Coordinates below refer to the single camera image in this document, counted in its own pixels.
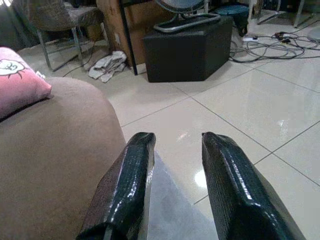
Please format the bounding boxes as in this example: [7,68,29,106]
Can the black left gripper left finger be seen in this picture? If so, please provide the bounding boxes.
[76,131,157,240]

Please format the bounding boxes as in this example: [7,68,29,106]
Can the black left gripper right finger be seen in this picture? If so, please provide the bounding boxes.
[201,131,307,240]

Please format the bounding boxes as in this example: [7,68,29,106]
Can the brown fabric sofa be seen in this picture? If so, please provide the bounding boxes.
[0,76,127,240]

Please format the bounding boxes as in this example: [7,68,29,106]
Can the pink pillow with white print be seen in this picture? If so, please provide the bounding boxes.
[0,46,53,120]

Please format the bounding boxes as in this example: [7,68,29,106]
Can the floor fan with metal base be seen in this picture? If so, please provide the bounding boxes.
[152,0,222,34]

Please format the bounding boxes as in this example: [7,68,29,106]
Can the crumpled grey cloth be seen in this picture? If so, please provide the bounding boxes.
[87,50,128,83]

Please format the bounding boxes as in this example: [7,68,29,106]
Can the black hexagonal ottoman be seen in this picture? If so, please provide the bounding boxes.
[142,15,234,83]

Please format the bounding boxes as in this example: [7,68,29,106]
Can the brown cardboard box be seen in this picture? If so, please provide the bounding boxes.
[96,0,176,67]

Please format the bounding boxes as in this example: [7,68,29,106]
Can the wicker chair with metal legs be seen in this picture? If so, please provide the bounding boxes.
[11,0,113,73]

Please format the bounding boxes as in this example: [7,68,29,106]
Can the teal round basin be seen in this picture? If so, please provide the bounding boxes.
[214,4,250,37]

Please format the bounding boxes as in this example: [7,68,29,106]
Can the metal furniture legs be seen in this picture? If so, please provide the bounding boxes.
[247,0,320,28]

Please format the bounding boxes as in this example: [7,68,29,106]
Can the black metal post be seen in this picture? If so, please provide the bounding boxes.
[118,0,139,76]

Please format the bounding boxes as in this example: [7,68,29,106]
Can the grey cable bundle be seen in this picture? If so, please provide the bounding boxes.
[228,31,320,63]

